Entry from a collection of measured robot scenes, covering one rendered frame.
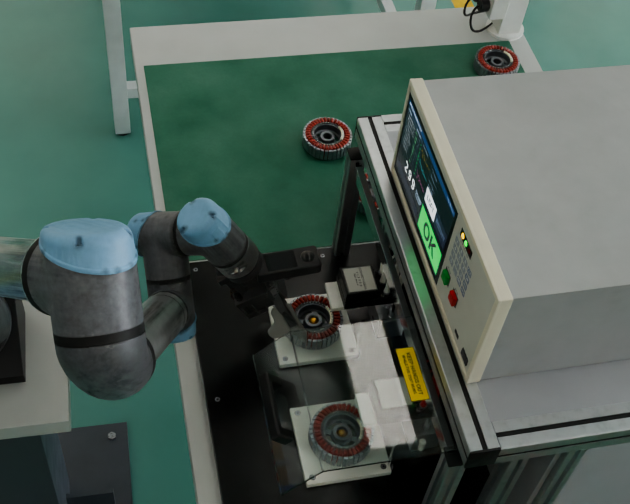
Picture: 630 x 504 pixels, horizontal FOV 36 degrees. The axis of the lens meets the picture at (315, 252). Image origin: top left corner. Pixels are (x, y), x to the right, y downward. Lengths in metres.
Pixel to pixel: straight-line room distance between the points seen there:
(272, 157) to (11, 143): 1.34
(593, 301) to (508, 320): 0.12
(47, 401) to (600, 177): 1.03
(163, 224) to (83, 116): 1.82
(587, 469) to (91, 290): 0.82
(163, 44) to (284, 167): 0.50
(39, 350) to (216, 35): 0.99
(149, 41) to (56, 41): 1.24
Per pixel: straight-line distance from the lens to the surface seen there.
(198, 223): 1.54
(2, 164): 3.27
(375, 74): 2.44
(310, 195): 2.12
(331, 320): 1.83
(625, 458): 1.62
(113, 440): 2.61
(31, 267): 1.29
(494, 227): 1.36
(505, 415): 1.43
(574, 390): 1.49
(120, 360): 1.25
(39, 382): 1.86
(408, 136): 1.58
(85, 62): 3.60
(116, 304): 1.23
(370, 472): 1.72
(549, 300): 1.33
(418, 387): 1.49
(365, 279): 1.77
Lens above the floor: 2.31
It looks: 51 degrees down
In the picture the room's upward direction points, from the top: 8 degrees clockwise
